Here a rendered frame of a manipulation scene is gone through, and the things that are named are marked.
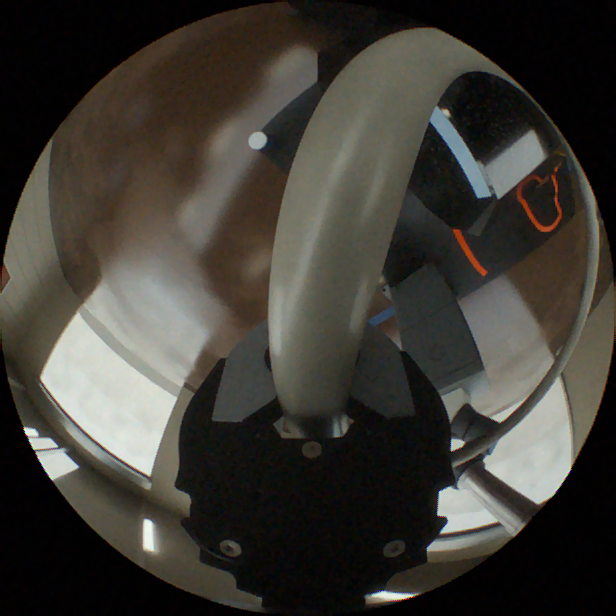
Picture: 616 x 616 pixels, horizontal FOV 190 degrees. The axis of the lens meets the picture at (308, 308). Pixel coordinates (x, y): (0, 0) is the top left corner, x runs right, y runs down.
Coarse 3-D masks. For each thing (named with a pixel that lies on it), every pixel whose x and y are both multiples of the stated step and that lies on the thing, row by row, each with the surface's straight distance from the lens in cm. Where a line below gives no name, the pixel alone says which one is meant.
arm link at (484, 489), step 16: (464, 464) 97; (480, 464) 97; (464, 480) 96; (480, 480) 90; (496, 480) 88; (480, 496) 88; (496, 496) 83; (512, 496) 82; (496, 512) 83; (512, 512) 79; (528, 512) 77; (512, 528) 79
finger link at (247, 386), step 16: (256, 336) 12; (240, 352) 11; (256, 352) 10; (224, 368) 10; (240, 368) 10; (256, 368) 9; (224, 384) 9; (240, 384) 9; (256, 384) 9; (272, 384) 9; (224, 400) 9; (240, 400) 8; (256, 400) 8; (272, 400) 8; (224, 416) 8; (240, 416) 8; (256, 416) 8; (272, 416) 9; (256, 432) 9
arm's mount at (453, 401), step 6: (456, 390) 99; (462, 390) 99; (444, 396) 101; (450, 396) 100; (456, 396) 99; (462, 396) 98; (468, 396) 114; (444, 402) 100; (450, 402) 99; (456, 402) 98; (462, 402) 100; (468, 402) 110; (450, 408) 98; (456, 408) 97; (450, 414) 98; (450, 420) 97
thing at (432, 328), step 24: (432, 264) 141; (384, 288) 148; (408, 288) 138; (432, 288) 126; (408, 312) 125; (432, 312) 115; (456, 312) 109; (408, 336) 115; (432, 336) 107; (456, 336) 102; (432, 360) 101; (456, 360) 96; (480, 360) 93; (456, 384) 93; (480, 384) 107
